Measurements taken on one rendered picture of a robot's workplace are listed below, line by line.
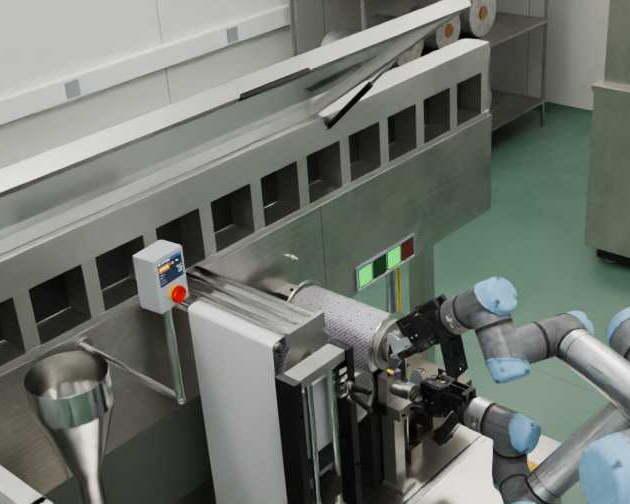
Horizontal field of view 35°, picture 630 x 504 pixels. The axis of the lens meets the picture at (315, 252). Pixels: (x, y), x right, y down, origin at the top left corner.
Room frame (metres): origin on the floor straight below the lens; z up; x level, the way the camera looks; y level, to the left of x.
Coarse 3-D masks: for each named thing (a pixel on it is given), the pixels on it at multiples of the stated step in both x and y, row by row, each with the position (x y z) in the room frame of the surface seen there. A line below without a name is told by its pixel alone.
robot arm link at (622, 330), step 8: (624, 312) 1.74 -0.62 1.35; (616, 320) 1.73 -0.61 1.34; (624, 320) 1.71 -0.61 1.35; (608, 328) 1.74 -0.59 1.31; (616, 328) 1.71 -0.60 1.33; (624, 328) 1.69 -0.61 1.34; (608, 336) 1.73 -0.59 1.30; (616, 336) 1.70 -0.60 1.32; (624, 336) 1.67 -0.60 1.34; (616, 344) 1.68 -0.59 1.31; (624, 344) 1.66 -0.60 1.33; (624, 352) 1.64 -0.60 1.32
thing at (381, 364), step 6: (294, 300) 1.99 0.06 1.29; (390, 324) 1.83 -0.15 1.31; (396, 324) 1.85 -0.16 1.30; (384, 330) 1.82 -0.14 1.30; (390, 330) 1.83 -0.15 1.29; (384, 336) 1.81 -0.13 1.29; (378, 342) 1.80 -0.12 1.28; (378, 348) 1.80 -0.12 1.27; (378, 354) 1.80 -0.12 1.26; (378, 360) 1.80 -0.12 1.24; (378, 366) 1.80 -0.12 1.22; (384, 366) 1.81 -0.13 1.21
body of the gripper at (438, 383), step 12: (420, 384) 1.82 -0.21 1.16; (432, 384) 1.81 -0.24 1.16; (444, 384) 1.80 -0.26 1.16; (456, 384) 1.81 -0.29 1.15; (432, 396) 1.80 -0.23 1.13; (444, 396) 1.79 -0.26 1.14; (456, 396) 1.78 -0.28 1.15; (468, 396) 1.76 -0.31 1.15; (432, 408) 1.80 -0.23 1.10; (444, 408) 1.79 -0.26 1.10; (456, 408) 1.78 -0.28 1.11
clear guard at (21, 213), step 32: (416, 32) 1.96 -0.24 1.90; (352, 64) 1.89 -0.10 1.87; (256, 96) 1.63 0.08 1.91; (288, 96) 1.83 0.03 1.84; (320, 96) 2.07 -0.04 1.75; (192, 128) 1.58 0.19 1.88; (224, 128) 1.76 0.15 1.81; (256, 128) 1.99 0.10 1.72; (96, 160) 1.39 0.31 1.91; (128, 160) 1.53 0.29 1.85; (160, 160) 1.70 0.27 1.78; (192, 160) 1.92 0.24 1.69; (32, 192) 1.34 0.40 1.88; (64, 192) 1.48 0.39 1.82; (96, 192) 1.64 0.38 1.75; (0, 224) 1.43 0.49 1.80; (32, 224) 1.58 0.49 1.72
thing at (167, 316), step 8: (168, 312) 1.46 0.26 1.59; (168, 320) 1.46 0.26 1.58; (168, 328) 1.46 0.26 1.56; (168, 336) 1.46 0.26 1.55; (168, 344) 1.46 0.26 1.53; (176, 344) 1.47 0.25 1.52; (168, 352) 1.47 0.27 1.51; (176, 352) 1.47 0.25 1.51; (176, 360) 1.46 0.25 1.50; (176, 368) 1.46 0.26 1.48; (176, 376) 1.46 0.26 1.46; (176, 384) 1.46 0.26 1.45; (176, 392) 1.46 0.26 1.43
